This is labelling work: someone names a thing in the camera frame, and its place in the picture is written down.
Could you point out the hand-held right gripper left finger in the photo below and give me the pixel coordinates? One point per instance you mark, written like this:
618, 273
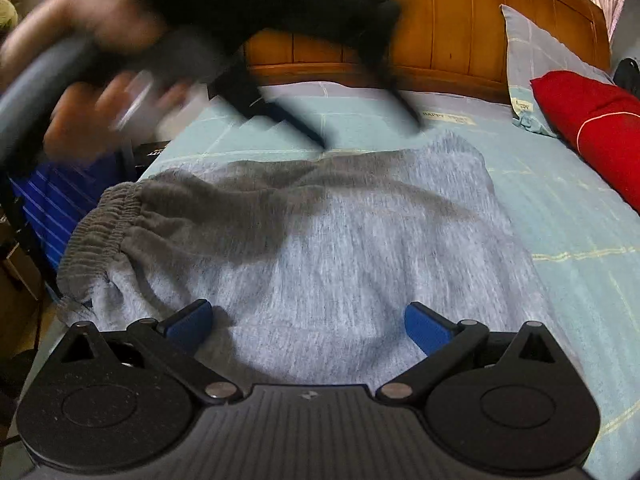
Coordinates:
190, 321

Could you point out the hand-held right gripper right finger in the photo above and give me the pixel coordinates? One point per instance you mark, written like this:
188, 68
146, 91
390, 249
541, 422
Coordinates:
425, 327

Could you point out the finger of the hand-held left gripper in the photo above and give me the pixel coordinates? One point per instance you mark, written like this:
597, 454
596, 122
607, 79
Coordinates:
295, 122
395, 90

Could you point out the grey sweatpants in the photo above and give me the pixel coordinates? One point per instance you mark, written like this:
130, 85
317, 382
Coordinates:
325, 260

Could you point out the person's left hand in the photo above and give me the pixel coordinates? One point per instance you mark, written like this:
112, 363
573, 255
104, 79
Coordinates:
95, 110

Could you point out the small white sheet label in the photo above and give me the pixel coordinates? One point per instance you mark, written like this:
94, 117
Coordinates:
447, 116

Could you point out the wooden headboard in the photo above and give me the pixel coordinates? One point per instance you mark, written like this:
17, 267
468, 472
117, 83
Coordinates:
475, 20

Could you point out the pale pillow tag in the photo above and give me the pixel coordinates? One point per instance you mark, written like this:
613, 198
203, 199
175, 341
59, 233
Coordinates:
522, 105

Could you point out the black printed box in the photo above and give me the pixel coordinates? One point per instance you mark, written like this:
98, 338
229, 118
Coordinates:
150, 152

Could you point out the pale checked pillow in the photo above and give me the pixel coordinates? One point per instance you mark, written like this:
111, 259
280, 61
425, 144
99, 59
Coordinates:
540, 55

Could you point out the blue object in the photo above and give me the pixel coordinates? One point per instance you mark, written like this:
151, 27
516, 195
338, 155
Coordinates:
65, 205

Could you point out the bed with green checked sheet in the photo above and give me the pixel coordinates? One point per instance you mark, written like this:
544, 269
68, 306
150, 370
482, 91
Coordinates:
550, 200

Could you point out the red quilt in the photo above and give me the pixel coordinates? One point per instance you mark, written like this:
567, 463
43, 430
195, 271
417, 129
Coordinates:
595, 125

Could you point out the black backpack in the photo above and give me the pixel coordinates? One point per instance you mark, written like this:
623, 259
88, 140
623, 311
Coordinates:
627, 75

